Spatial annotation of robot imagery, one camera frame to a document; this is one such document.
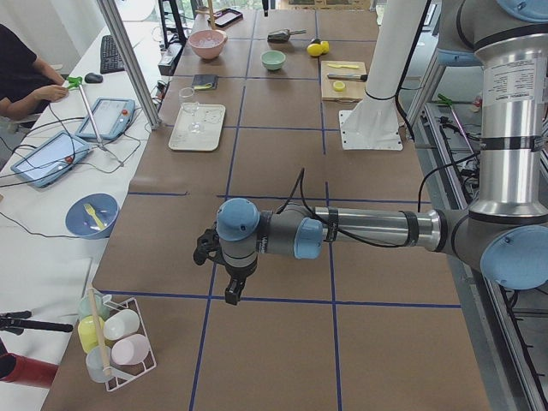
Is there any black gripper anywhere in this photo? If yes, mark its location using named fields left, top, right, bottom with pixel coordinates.
left=193, top=229, right=257, bottom=305

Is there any mint green bowl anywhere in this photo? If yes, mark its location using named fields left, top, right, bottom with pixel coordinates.
left=261, top=50, right=286, bottom=71

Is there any blue bowl with fork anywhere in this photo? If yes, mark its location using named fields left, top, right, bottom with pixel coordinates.
left=65, top=193, right=119, bottom=240

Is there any pink bowl with ice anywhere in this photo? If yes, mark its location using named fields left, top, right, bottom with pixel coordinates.
left=188, top=30, right=228, bottom=60

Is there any metal ice scoop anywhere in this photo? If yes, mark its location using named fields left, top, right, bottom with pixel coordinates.
left=266, top=29, right=307, bottom=44

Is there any white plastic cup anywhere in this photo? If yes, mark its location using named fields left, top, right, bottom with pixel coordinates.
left=103, top=309, right=140, bottom=341

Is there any pink plastic cup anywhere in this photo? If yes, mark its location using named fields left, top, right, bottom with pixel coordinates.
left=111, top=334, right=150, bottom=366

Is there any green plastic cup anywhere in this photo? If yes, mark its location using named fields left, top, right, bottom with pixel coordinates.
left=78, top=292, right=110, bottom=320

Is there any clear grey plastic cup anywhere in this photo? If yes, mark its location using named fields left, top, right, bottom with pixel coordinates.
left=86, top=346, right=113, bottom=383

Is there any yellow plastic cup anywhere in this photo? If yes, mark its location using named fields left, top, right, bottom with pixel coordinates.
left=77, top=315, right=98, bottom=354

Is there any cream bear tray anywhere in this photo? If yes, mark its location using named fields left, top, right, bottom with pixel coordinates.
left=168, top=103, right=226, bottom=152

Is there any clear wine glass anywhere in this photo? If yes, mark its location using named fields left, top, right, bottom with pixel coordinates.
left=178, top=86, right=203, bottom=134

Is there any blue teach pendant far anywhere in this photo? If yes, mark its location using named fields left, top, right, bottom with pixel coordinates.
left=92, top=98, right=135, bottom=141

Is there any blue teach pendant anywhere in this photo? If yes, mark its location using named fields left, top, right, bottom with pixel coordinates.
left=10, top=132, right=91, bottom=188
left=92, top=98, right=135, bottom=141

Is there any grey folded cloth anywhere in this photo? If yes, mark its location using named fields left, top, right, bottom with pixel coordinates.
left=191, top=74, right=218, bottom=91

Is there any blue teach pendant near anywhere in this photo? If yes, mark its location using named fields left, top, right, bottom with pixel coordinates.
left=10, top=132, right=91, bottom=188

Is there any red cylinder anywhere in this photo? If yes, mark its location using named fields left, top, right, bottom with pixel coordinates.
left=1, top=353, right=58, bottom=389

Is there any half lemon slice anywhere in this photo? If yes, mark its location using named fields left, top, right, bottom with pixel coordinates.
left=332, top=80, right=346, bottom=92

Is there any wooden cutting board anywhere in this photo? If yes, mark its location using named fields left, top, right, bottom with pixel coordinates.
left=320, top=61, right=367, bottom=102

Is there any yellow plastic knife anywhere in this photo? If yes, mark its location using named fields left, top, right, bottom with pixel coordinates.
left=326, top=63, right=360, bottom=69

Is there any yellow lemon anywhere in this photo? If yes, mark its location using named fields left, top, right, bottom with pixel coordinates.
left=320, top=40, right=330, bottom=55
left=307, top=43, right=324, bottom=57

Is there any black computer mouse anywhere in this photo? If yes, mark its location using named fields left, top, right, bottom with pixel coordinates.
left=84, top=73, right=104, bottom=84

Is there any black keyboard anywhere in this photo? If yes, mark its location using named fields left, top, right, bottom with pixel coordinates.
left=99, top=34, right=125, bottom=74

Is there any grabber stick green tip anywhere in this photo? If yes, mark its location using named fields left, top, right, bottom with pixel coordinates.
left=67, top=76, right=124, bottom=167

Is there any person in black shirt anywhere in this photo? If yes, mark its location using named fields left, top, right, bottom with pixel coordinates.
left=1, top=25, right=69, bottom=120

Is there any white wire cup rack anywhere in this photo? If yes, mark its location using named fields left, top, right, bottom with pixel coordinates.
left=86, top=289, right=157, bottom=392

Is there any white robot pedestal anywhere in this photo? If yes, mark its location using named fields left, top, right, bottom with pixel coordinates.
left=340, top=0, right=430, bottom=151

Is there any metal handle knife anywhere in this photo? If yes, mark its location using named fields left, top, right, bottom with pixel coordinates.
left=327, top=74, right=368, bottom=82

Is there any aluminium frame post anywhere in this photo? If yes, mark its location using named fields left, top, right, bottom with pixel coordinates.
left=96, top=0, right=161, bottom=130

